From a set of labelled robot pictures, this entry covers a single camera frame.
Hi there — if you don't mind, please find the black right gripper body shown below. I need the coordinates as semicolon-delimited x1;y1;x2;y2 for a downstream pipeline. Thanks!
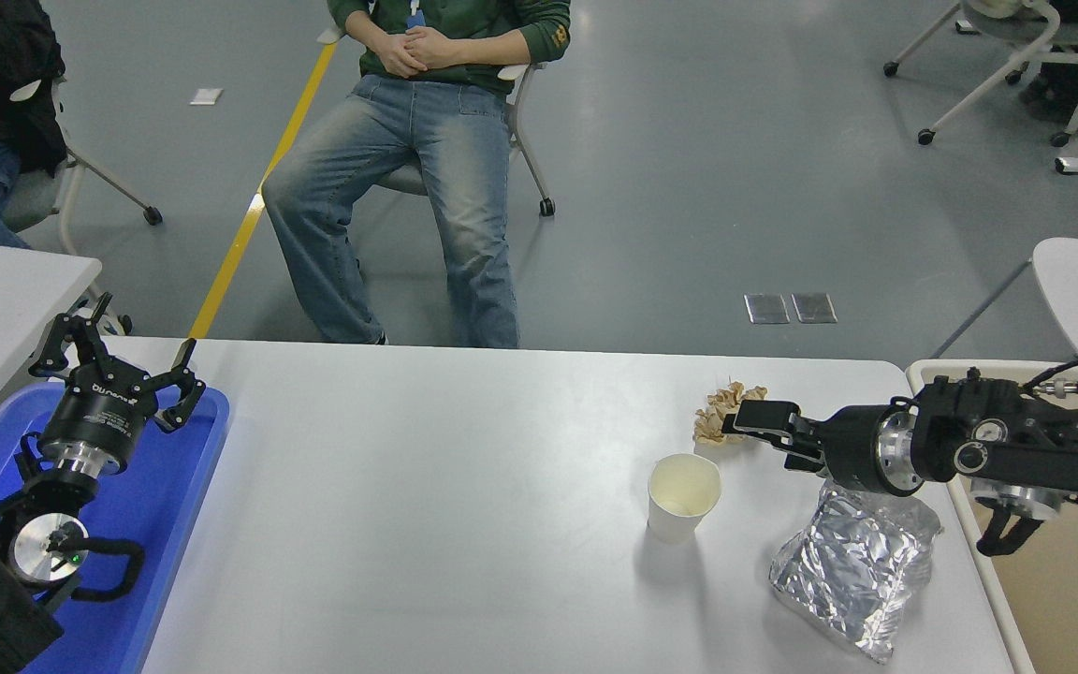
823;404;896;495

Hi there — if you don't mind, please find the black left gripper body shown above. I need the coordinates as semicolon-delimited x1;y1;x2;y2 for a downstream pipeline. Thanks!
40;366;161;461

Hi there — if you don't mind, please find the white paper cup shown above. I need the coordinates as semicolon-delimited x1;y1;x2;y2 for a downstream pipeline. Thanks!
648;453;722;546

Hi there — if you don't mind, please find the silver foil tray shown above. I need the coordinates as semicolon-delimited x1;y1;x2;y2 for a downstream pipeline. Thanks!
768;477;944;666

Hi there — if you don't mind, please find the person's right hand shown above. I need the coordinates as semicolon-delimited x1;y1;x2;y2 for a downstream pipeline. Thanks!
375;33;432;79

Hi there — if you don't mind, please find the person's left hand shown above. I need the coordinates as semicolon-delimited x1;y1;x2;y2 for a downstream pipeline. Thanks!
403;26;472;72

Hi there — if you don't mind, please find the crumpled tan paper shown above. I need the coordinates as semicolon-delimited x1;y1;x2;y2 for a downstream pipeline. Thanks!
692;380;771;447

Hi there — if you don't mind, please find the metal floor outlet plate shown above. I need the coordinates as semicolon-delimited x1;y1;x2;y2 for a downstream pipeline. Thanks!
792;292;838;324
745;293;791;325

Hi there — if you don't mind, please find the blue plastic tray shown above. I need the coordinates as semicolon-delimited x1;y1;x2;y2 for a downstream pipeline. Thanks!
0;382;231;674

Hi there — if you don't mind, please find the large pale plastic bin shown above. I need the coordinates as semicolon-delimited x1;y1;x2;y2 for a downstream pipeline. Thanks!
906;359;1078;674

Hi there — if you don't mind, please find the white frame office chair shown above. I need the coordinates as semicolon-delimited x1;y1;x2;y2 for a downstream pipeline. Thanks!
883;0;1078;149
317;26;557;218
1;77;166;338

